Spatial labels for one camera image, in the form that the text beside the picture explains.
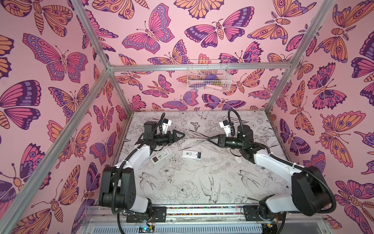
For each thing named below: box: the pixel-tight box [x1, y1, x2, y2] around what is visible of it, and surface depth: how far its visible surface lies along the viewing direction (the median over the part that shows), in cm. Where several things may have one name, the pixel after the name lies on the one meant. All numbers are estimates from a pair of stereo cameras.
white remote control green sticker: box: [181, 150, 203, 160], surface depth 97 cm
